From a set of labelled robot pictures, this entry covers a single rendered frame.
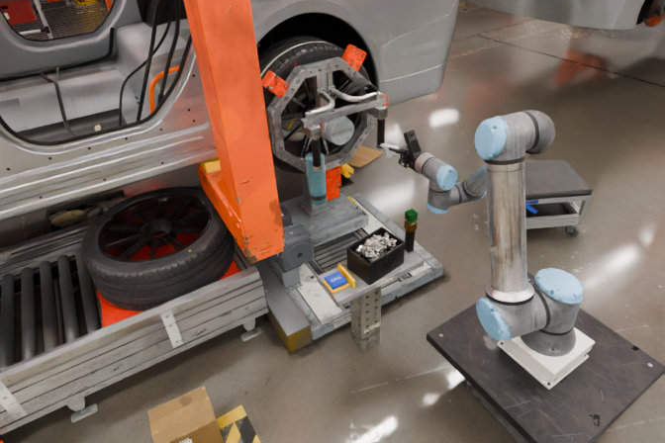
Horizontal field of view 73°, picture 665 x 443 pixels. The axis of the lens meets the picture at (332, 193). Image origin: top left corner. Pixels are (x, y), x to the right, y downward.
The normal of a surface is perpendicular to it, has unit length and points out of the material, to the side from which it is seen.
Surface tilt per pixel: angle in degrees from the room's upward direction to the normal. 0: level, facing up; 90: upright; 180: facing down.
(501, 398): 0
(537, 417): 0
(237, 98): 90
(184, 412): 0
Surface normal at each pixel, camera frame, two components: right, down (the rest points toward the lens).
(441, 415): -0.05, -0.82
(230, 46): 0.50, 0.47
